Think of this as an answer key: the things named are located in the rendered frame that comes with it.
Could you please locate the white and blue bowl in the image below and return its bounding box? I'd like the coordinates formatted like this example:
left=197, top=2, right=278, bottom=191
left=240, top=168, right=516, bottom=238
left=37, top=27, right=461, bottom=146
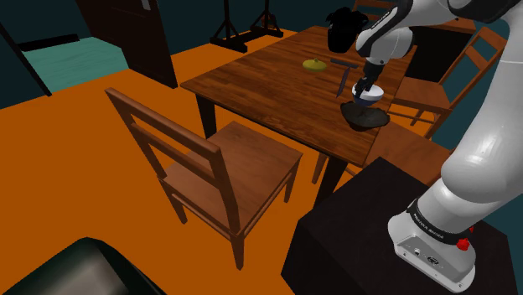
left=351, top=83, right=385, bottom=108

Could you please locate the dark blue-grey knife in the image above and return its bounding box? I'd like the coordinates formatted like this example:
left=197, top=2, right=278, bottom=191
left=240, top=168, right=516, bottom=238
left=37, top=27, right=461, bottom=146
left=335, top=66, right=352, bottom=100

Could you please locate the dark grey knife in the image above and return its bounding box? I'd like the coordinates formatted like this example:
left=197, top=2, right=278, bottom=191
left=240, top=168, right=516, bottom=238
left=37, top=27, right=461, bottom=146
left=329, top=57, right=360, bottom=70

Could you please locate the black bulky jug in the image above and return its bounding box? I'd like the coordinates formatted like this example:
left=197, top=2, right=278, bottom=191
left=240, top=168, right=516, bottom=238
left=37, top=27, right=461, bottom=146
left=325, top=7, right=370, bottom=54

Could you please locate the brown wooden chair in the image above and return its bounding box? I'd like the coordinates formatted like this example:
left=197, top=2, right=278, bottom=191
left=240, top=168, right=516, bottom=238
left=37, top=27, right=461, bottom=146
left=105, top=86, right=304, bottom=272
left=312, top=122, right=452, bottom=187
left=386, top=26, right=508, bottom=140

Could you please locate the dark sideboard with wooden top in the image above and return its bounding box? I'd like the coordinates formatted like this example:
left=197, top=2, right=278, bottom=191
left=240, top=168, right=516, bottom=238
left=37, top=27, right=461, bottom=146
left=404, top=16, right=478, bottom=84

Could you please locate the brown wooden dining table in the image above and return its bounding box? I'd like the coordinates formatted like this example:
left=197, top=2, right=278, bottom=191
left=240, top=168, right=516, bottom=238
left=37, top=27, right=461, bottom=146
left=179, top=25, right=418, bottom=206

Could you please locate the black floor stand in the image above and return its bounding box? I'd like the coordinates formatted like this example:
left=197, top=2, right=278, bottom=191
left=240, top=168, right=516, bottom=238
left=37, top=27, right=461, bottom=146
left=209, top=0, right=285, bottom=54

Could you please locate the black robot stand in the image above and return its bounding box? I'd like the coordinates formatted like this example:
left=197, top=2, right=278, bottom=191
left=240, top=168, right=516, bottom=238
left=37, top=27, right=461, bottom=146
left=281, top=156, right=520, bottom=295

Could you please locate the dark brown door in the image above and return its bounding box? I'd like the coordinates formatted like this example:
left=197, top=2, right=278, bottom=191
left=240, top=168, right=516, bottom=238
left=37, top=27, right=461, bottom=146
left=75, top=0, right=179, bottom=90

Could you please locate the teal bed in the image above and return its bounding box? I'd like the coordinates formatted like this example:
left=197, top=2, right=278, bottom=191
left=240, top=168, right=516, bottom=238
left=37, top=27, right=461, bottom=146
left=18, top=34, right=130, bottom=94

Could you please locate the black glossy armchair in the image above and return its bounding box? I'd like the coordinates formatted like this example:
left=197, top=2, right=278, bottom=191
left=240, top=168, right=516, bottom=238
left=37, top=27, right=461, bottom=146
left=0, top=236, right=168, bottom=295

